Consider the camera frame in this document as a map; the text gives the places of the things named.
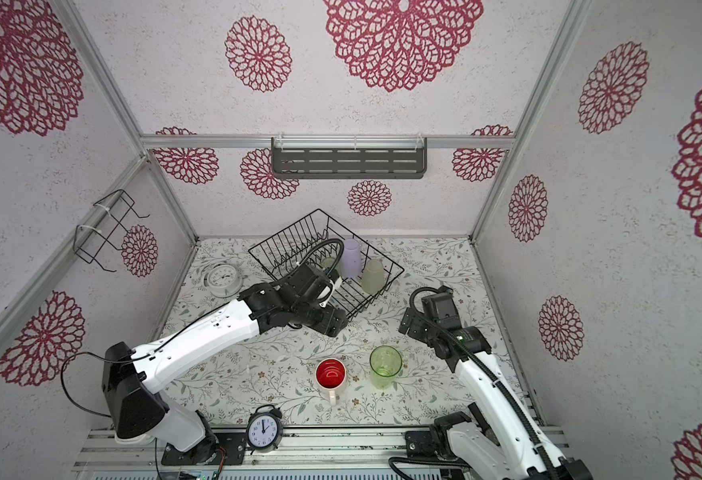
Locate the green transparent cup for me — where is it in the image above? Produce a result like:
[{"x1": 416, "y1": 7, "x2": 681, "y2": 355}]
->
[
  {"x1": 369, "y1": 345, "x2": 403, "y2": 389},
  {"x1": 320, "y1": 257, "x2": 342, "y2": 277}
]

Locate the pale yellow textured cup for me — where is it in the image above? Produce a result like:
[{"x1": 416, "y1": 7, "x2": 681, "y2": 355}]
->
[{"x1": 360, "y1": 258, "x2": 386, "y2": 295}]

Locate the lavender plastic cup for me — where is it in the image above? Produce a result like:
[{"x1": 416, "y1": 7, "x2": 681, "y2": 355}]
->
[{"x1": 340, "y1": 238, "x2": 364, "y2": 279}]

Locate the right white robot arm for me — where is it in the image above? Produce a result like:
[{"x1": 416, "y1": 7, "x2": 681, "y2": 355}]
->
[{"x1": 399, "y1": 286, "x2": 592, "y2": 479}]

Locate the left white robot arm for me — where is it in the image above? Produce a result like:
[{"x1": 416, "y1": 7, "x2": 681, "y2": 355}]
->
[{"x1": 102, "y1": 264, "x2": 348, "y2": 464}]

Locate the red white mug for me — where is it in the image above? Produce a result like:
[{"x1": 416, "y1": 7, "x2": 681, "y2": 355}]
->
[{"x1": 314, "y1": 358, "x2": 347, "y2": 406}]

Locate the white round gauge clock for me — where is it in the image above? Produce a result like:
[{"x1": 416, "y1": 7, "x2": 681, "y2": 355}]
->
[{"x1": 202, "y1": 262, "x2": 243, "y2": 299}]

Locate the black alarm clock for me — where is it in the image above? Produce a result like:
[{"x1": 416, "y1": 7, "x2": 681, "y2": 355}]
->
[{"x1": 246, "y1": 404, "x2": 283, "y2": 453}]

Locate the left black corrugated cable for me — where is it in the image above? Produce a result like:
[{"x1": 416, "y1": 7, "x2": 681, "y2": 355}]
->
[{"x1": 287, "y1": 238, "x2": 346, "y2": 304}]

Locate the black wire dish rack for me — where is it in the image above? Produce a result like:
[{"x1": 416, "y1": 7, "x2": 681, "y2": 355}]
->
[{"x1": 248, "y1": 208, "x2": 404, "y2": 320}]

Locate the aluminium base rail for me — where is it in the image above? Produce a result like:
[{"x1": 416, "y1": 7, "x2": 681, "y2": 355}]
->
[{"x1": 72, "y1": 426, "x2": 441, "y2": 479}]

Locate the grey wall shelf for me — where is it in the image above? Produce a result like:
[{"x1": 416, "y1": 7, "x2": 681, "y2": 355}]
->
[{"x1": 270, "y1": 137, "x2": 428, "y2": 180}]

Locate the black wire wall holder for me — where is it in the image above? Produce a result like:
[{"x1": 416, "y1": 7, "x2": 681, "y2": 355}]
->
[{"x1": 72, "y1": 189, "x2": 150, "y2": 273}]

